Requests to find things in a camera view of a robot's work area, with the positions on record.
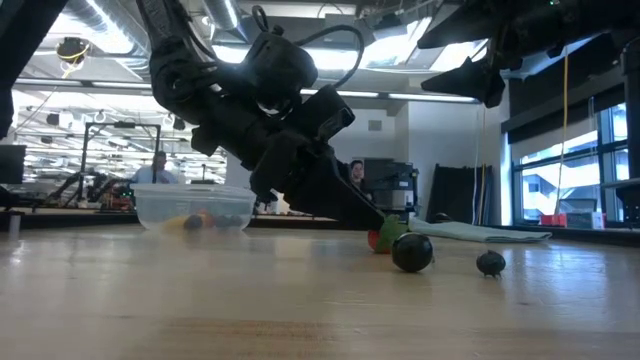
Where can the clear plastic tupperware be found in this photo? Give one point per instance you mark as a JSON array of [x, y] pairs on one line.
[[155, 200]]

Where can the black leaning panel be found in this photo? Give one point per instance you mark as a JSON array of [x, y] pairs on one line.
[[460, 195]]

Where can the black monitor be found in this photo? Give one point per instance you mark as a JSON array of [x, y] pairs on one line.
[[12, 165]]

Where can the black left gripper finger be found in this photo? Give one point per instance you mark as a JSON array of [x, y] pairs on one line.
[[330, 195], [270, 170]]

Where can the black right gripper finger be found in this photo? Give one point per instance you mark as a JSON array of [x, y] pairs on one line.
[[475, 82], [465, 30]]

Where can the person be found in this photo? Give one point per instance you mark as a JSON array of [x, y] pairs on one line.
[[155, 170], [357, 172]]

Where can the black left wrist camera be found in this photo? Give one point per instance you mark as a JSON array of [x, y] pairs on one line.
[[280, 65]]

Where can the yellow toy pepper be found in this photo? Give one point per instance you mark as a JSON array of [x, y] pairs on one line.
[[175, 224]]

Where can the background robot workstation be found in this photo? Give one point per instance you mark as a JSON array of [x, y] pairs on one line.
[[100, 192]]

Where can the long ceiling light strip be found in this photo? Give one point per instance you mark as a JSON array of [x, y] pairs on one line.
[[430, 97]]

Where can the large dark toy blueberry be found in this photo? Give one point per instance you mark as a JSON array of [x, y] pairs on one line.
[[412, 252]]

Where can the red box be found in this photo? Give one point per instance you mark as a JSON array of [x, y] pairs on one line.
[[552, 220]]

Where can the small dark toy blueberry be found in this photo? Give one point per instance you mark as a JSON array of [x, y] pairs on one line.
[[491, 263]]

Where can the grey wall vent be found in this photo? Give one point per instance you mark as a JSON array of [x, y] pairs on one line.
[[375, 125]]

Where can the green folded towel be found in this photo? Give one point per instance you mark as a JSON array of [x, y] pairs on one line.
[[475, 231]]

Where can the black vertical post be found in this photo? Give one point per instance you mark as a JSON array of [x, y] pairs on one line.
[[631, 125]]

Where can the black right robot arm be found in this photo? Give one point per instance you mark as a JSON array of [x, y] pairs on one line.
[[600, 25]]

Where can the black camera stand frame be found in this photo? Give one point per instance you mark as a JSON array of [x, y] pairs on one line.
[[122, 125]]

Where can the black table frame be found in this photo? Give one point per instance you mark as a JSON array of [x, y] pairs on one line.
[[75, 220]]

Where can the black frame knob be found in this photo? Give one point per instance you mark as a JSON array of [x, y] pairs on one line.
[[441, 218]]

